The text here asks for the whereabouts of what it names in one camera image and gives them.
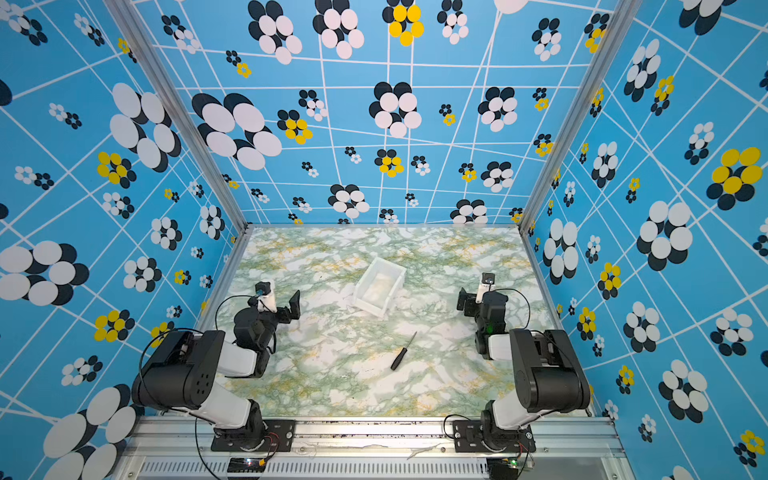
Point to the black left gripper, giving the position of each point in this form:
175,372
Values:
285,310

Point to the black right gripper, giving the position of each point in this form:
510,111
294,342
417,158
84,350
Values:
469,302

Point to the black handled screwdriver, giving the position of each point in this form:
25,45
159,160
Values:
402,353

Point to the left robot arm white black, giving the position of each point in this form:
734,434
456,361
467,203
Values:
181,375

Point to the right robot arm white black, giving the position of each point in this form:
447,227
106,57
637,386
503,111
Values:
548,378

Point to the white plastic bin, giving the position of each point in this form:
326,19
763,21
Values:
376,290

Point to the left controller board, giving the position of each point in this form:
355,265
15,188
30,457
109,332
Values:
246,465

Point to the controller board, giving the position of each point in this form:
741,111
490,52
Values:
502,469
246,465

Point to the right controller board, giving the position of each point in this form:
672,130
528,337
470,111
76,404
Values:
502,469

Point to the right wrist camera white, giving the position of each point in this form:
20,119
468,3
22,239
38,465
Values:
486,285

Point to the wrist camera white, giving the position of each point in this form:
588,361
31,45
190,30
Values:
265,296
486,285

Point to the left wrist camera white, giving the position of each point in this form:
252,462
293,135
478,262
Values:
265,296

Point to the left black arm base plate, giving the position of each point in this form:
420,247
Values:
271,435

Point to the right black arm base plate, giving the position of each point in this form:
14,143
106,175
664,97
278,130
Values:
472,436

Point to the aluminium front rail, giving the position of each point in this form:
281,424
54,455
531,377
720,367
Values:
375,448

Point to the right aluminium corner post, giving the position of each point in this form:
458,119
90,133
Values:
620,23

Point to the aluminium corner post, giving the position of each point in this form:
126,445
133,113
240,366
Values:
128,22
620,23

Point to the left aluminium corner post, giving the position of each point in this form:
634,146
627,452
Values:
128,22

